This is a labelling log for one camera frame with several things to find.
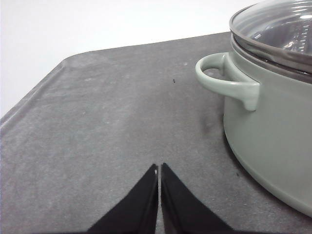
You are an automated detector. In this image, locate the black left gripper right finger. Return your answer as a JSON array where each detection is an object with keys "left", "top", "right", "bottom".
[{"left": 161, "top": 163, "right": 235, "bottom": 234}]

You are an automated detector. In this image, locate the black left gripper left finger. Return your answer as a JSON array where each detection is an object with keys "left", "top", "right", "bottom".
[{"left": 87, "top": 164, "right": 158, "bottom": 234}]

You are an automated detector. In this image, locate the glass steamer lid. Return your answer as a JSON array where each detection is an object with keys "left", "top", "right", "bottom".
[{"left": 229, "top": 0, "right": 312, "bottom": 74}]

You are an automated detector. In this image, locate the green electric steamer pot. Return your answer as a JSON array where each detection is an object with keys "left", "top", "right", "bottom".
[{"left": 195, "top": 40, "right": 312, "bottom": 216}]

